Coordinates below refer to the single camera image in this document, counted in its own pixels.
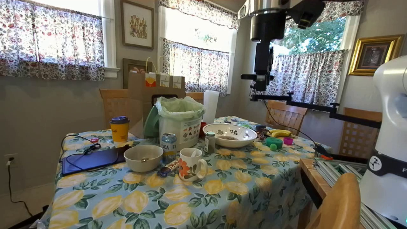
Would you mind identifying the floral curtain valance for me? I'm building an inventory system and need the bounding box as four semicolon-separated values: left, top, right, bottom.
316;0;367;25
158;0;240;31

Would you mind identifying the white paper towel roll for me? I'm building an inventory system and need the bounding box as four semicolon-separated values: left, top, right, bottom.
203;90;222;125

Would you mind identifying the gold framed picture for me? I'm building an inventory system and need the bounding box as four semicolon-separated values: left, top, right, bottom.
348;35;405;78

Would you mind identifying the black charger cable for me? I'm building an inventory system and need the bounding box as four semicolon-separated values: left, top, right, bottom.
62;131;104;171

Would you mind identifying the green bin bag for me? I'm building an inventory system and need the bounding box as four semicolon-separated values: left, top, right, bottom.
144;96;207;139

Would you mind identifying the yellow toy banana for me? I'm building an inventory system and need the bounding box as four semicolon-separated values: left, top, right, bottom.
269;129;293;139

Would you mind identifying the glass salt shaker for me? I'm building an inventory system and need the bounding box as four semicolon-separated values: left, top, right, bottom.
205;131;218;156

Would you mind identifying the dark framed picture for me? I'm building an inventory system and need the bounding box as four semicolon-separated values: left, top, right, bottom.
121;58;156;91

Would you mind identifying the green toy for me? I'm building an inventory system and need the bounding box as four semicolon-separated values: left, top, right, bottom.
263;137;284;153

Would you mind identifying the small dark packet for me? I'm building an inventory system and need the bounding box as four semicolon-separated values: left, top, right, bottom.
157;159;181;179

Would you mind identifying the black wall cable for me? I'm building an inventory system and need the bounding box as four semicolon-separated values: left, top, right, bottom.
6;161;36;218

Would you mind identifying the yellow cup purple lid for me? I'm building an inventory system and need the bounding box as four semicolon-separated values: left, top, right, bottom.
110;115;132;145

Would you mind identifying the framed floral picture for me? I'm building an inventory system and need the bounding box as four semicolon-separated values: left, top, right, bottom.
121;0;156;51

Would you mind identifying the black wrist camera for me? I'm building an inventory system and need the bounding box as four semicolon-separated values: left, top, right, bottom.
291;0;327;31

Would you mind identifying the white and orange mug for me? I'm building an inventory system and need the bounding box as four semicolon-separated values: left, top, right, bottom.
177;147;209;185

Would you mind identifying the white bin with sticker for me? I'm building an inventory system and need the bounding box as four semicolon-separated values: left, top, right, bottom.
158;114;204;151

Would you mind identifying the striped robot mounting plate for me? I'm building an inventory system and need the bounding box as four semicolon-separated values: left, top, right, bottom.
316;158;407;229

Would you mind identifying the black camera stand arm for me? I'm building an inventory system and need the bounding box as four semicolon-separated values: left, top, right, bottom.
250;92;383;130

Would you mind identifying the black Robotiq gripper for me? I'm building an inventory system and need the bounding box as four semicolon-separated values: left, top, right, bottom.
249;11;288;77

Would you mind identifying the lemon print tablecloth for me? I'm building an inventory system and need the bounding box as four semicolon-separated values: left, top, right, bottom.
40;115;317;229

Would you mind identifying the large white floral plate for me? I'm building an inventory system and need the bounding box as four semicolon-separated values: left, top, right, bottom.
203;123;259;149

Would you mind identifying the white wall outlet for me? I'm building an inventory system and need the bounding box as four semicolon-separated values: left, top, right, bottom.
4;153;18;168

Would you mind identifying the cream ceramic bowl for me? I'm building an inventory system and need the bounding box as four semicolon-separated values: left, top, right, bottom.
123;144;165;175

